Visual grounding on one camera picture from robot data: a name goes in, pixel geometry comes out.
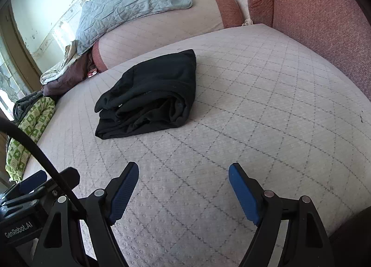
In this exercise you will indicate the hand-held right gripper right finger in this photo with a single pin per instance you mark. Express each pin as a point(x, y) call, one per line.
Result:
point(243, 194)

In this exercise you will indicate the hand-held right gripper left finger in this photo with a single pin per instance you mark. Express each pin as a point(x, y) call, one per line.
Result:
point(124, 194)

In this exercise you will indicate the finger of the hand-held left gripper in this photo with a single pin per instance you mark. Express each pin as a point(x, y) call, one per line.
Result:
point(32, 181)
point(72, 175)

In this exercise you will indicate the black pants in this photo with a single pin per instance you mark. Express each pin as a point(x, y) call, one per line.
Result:
point(150, 96)

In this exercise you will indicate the green patterned cloth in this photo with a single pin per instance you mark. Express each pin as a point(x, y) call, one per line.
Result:
point(32, 122)

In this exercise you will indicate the dark grey cloth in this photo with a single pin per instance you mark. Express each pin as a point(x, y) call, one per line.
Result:
point(24, 106)

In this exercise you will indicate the dark brown cloth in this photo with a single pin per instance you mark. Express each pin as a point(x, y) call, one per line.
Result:
point(72, 76)

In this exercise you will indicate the small red printed packet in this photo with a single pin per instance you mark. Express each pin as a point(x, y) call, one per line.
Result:
point(92, 72)

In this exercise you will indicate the beige cloth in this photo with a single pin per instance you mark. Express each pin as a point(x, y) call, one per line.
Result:
point(55, 71)

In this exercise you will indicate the white tassel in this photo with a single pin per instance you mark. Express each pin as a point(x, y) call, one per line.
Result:
point(247, 22)

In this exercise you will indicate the pink and red bolster pillow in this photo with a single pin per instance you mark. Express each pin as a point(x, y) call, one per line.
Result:
point(162, 21)

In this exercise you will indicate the grey quilted blanket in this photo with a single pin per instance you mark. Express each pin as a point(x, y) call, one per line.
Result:
point(121, 3)

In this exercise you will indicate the wide red headboard panel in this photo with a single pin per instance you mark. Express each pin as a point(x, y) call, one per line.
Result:
point(318, 9)

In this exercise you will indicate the wooden window frame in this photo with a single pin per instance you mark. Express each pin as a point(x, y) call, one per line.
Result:
point(20, 41)

